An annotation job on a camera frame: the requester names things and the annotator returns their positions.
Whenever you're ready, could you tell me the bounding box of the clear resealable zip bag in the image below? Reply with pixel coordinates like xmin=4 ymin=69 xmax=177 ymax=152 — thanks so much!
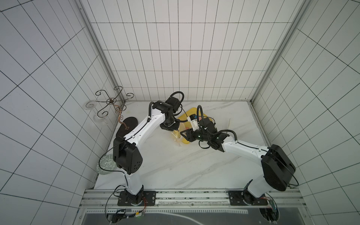
xmin=172 ymin=128 xmax=189 ymax=147

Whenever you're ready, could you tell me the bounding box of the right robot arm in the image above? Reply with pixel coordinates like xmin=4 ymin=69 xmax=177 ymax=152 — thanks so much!
xmin=180 ymin=118 xmax=296 ymax=205

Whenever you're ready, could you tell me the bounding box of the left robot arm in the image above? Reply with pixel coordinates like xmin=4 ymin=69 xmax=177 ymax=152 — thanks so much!
xmin=113 ymin=97 xmax=181 ymax=205

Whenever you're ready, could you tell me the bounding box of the yellow plastic tray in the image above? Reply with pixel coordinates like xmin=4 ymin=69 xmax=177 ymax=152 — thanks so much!
xmin=175 ymin=105 xmax=216 ymax=143

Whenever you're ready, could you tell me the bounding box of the dark oval rack base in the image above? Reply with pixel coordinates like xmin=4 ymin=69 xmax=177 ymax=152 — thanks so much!
xmin=115 ymin=117 xmax=138 ymax=137

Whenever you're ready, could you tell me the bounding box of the metal scroll cup rack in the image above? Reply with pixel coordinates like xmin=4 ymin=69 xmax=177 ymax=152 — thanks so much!
xmin=95 ymin=85 xmax=135 ymax=130

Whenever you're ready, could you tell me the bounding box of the clear glass cup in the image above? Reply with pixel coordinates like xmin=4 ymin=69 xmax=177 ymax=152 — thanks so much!
xmin=96 ymin=154 xmax=117 ymax=175

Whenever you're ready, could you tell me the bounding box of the clear glass on rack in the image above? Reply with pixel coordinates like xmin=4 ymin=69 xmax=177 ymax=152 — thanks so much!
xmin=83 ymin=100 xmax=97 ymax=110

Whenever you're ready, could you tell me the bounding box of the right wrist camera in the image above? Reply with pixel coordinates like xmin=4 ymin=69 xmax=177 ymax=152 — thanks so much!
xmin=187 ymin=114 xmax=199 ymax=131

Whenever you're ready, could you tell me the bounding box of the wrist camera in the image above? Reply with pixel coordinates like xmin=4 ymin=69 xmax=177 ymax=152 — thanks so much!
xmin=166 ymin=91 xmax=184 ymax=113
xmin=187 ymin=114 xmax=199 ymax=131

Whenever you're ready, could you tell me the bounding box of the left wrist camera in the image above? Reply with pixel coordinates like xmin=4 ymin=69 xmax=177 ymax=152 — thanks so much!
xmin=166 ymin=91 xmax=184 ymax=113

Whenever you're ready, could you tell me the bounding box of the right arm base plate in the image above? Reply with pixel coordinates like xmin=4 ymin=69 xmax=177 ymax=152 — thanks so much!
xmin=228 ymin=190 xmax=268 ymax=206

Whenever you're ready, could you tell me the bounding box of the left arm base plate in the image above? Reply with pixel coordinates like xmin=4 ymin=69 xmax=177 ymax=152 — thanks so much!
xmin=117 ymin=190 xmax=157 ymax=206

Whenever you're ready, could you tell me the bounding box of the aluminium mounting rail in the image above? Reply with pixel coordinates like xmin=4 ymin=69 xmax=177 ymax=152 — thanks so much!
xmin=80 ymin=189 xmax=306 ymax=211

